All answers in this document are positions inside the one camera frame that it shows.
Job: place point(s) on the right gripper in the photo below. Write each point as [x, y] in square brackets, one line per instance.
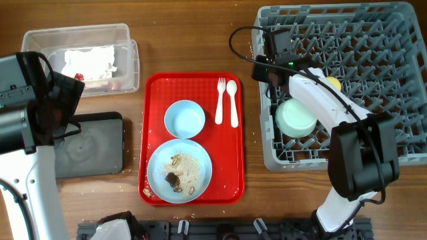
[257, 74]

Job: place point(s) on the mint green bowl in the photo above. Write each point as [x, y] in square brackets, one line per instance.
[294, 119]

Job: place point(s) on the yellow plastic cup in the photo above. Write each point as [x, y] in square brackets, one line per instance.
[334, 82]

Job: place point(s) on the light blue bowl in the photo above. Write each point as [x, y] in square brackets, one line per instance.
[184, 119]

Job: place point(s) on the white napkin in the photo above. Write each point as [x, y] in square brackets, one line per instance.
[95, 64]

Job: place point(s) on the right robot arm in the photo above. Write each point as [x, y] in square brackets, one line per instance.
[363, 153]

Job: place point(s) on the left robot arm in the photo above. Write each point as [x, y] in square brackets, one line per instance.
[37, 105]

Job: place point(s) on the grey dishwasher rack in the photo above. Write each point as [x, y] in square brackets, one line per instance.
[375, 50]

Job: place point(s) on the white plastic spoon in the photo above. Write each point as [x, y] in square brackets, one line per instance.
[231, 89]

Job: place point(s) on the white plastic fork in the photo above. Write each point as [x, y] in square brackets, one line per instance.
[221, 87]

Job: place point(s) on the red serving tray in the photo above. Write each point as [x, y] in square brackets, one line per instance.
[223, 143]

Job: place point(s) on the light blue plate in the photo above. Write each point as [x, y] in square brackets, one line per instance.
[189, 161]

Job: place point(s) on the dark food scrap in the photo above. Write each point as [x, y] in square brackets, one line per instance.
[172, 179]

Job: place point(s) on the clear plastic bin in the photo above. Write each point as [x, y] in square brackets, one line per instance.
[53, 43]

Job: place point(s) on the black tray bin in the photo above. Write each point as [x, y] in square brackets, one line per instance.
[97, 150]

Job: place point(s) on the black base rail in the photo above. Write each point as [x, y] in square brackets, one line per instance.
[283, 230]

